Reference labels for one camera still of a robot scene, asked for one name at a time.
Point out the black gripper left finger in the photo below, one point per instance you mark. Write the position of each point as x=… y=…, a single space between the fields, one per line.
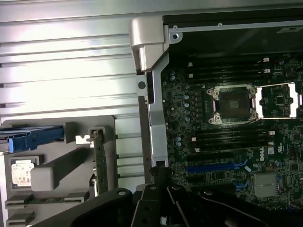
x=144 y=208

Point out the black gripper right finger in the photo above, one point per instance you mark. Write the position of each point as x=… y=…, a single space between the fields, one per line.
x=180 y=208

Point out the blue expansion slot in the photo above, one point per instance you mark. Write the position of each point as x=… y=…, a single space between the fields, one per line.
x=210 y=168

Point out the grey plastic parts rack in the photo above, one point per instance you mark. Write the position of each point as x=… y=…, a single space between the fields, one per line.
x=71 y=165

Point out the silver chipset heatsink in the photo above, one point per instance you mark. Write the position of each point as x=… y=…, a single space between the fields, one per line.
x=265 y=185

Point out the green RAM stick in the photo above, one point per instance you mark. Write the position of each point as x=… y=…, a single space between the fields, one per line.
x=45 y=200

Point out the open black PC case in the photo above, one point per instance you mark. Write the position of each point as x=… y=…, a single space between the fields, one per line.
x=157 y=106

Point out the CPU socket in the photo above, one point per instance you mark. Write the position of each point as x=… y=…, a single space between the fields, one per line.
x=232 y=104

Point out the green motherboard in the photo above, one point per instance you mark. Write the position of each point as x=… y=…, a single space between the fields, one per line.
x=288 y=153

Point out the silver CPU chip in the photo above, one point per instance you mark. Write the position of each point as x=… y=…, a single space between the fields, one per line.
x=21 y=172

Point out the metal socket cover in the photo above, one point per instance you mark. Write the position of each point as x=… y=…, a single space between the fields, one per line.
x=258 y=101

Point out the hard disk blue carrier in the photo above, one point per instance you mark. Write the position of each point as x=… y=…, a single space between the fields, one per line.
x=23 y=142

